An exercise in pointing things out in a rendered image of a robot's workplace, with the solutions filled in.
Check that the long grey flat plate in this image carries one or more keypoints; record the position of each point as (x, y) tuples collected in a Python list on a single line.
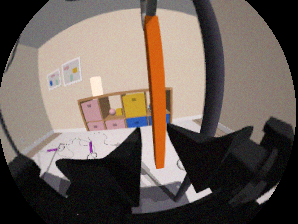
[(164, 197)]

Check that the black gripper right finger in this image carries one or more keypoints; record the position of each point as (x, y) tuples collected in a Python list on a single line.
[(202, 155)]

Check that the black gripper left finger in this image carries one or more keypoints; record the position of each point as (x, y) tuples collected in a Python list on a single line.
[(120, 170)]

